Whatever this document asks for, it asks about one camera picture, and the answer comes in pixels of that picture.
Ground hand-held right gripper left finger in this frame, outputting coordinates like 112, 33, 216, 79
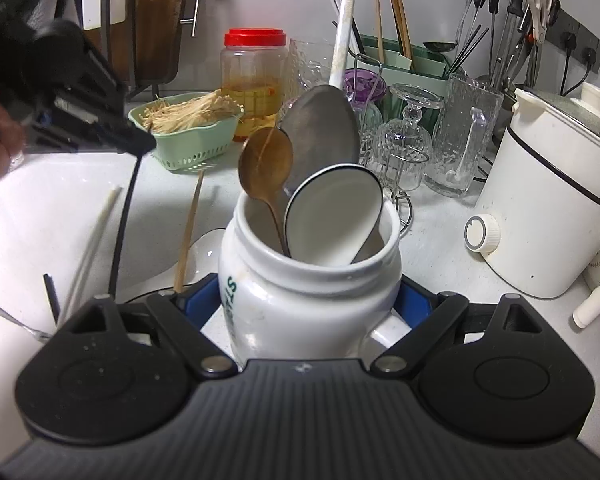
55, 272, 238, 378

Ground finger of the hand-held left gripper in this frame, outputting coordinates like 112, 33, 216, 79
26, 110, 131, 156
57, 40, 157, 155

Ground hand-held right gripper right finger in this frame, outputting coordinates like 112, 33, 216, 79
370, 274, 558, 377

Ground wooden chopstick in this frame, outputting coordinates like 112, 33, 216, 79
390, 0, 410, 60
396, 0, 415, 70
173, 170, 206, 293
374, 0, 386, 62

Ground white ceramic jar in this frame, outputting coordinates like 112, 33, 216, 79
218, 187, 411, 368

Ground black chopstick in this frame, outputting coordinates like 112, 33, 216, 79
42, 273, 62, 326
107, 152, 143, 297
450, 26, 491, 75
445, 24, 482, 75

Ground copper spoon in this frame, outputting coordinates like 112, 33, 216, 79
237, 126, 295, 260

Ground large steel spoon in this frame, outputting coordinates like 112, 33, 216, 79
279, 84, 362, 261

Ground black dish rack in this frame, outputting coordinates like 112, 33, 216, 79
30, 0, 181, 106

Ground bundle of pale dried noodles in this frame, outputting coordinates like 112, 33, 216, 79
139, 89, 241, 135

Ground green plastic basket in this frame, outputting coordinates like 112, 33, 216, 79
128, 91, 245, 171

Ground wooden cutting board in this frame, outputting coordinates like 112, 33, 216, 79
87, 0, 206, 83

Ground red-lid plastic jar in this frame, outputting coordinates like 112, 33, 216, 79
221, 28, 288, 142

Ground glass goblet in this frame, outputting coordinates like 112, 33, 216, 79
367, 83, 446, 192

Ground white electric cooker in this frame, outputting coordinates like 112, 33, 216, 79
464, 82, 600, 328

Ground tall textured glass mug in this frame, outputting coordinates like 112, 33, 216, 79
425, 72, 505, 198

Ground textured glass tumbler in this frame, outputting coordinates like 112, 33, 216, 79
287, 38, 338, 106

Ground green utensil caddy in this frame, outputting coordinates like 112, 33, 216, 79
357, 34, 468, 111

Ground speckled cooker lid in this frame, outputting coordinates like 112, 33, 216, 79
515, 82, 600, 153

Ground steel ladle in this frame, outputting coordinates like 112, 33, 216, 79
422, 0, 478, 53

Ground wire glass rack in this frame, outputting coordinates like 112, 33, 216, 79
352, 52, 431, 237

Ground white-handled scissors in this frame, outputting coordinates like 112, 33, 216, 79
524, 0, 556, 43

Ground dark wall power strip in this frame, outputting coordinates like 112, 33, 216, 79
547, 2, 600, 68

